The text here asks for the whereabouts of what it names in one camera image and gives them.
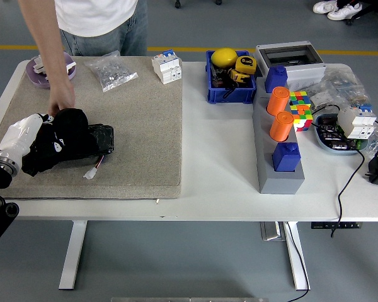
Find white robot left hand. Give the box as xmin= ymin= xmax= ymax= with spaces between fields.
xmin=0 ymin=113 xmax=55 ymax=162

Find white circuit breaker blue switch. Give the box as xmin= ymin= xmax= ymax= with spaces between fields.
xmin=336 ymin=103 xmax=377 ymax=140
xmin=151 ymin=48 xmax=183 ymax=85

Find white plastic switch part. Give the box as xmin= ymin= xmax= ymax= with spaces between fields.
xmin=33 ymin=55 xmax=48 ymax=75
xmin=64 ymin=61 xmax=77 ymax=79

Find person's right hand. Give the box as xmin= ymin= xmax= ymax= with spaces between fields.
xmin=47 ymin=82 xmax=76 ymax=117

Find yellow round ball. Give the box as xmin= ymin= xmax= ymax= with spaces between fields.
xmin=210 ymin=47 xmax=239 ymax=69

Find white shoe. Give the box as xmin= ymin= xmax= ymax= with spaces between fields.
xmin=312 ymin=0 xmax=338 ymax=14
xmin=327 ymin=1 xmax=363 ymax=20

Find grey-brown mat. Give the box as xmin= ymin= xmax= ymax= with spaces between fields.
xmin=0 ymin=55 xmax=183 ymax=201

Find yellow black tape measure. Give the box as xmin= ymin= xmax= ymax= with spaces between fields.
xmin=229 ymin=55 xmax=258 ymax=84

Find multicolour puzzle cube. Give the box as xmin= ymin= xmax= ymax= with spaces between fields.
xmin=289 ymin=91 xmax=314 ymax=132

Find white connector with red wires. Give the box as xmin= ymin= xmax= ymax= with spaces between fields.
xmin=83 ymin=154 xmax=108 ymax=181

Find orange plastic cylinder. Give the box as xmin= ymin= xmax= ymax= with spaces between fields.
xmin=269 ymin=111 xmax=294 ymax=142
xmin=266 ymin=86 xmax=290 ymax=116

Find dark brown electronic part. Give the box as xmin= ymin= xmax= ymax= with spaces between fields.
xmin=211 ymin=65 xmax=232 ymax=89

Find light blue bowl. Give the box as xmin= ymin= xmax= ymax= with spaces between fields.
xmin=312 ymin=113 xmax=369 ymax=155

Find person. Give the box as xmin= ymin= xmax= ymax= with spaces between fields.
xmin=18 ymin=0 xmax=149 ymax=118

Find large clear bag of parts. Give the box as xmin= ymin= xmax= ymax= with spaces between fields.
xmin=319 ymin=67 xmax=371 ymax=109

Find clear bag of screws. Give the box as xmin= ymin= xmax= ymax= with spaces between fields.
xmin=84 ymin=50 xmax=139 ymax=92

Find blue plastic block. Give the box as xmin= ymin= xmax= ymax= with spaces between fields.
xmin=272 ymin=142 xmax=302 ymax=173
xmin=264 ymin=65 xmax=288 ymax=94

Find grey electrical enclosure box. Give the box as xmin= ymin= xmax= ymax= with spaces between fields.
xmin=255 ymin=41 xmax=327 ymax=91

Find dark brown packets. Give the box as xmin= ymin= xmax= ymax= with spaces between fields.
xmin=317 ymin=115 xmax=357 ymax=149

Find black office chair base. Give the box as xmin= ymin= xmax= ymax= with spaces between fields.
xmin=345 ymin=0 xmax=378 ymax=26

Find black rag with white print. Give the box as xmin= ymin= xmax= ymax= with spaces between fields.
xmin=21 ymin=108 xmax=98 ymax=177

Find white table leg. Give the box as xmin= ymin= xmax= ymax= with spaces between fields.
xmin=58 ymin=220 xmax=88 ymax=290
xmin=283 ymin=221 xmax=310 ymax=291

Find black table control panel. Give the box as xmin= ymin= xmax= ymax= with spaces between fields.
xmin=311 ymin=221 xmax=365 ymax=230

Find grey control box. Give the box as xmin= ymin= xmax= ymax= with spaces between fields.
xmin=260 ymin=221 xmax=286 ymax=242

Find small clear bag white parts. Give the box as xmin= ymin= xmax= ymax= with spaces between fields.
xmin=308 ymin=91 xmax=333 ymax=110

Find black film-wrapped panel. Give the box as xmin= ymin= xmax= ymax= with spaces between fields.
xmin=50 ymin=123 xmax=115 ymax=164

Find black cable under table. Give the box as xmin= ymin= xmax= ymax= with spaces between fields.
xmin=283 ymin=221 xmax=310 ymax=302

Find purple plastic tray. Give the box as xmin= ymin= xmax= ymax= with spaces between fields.
xmin=25 ymin=52 xmax=77 ymax=89

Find grey block holder base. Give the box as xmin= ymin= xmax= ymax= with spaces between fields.
xmin=251 ymin=89 xmax=306 ymax=194

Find blue plastic bin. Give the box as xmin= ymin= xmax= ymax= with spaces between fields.
xmin=205 ymin=49 xmax=258 ymax=104

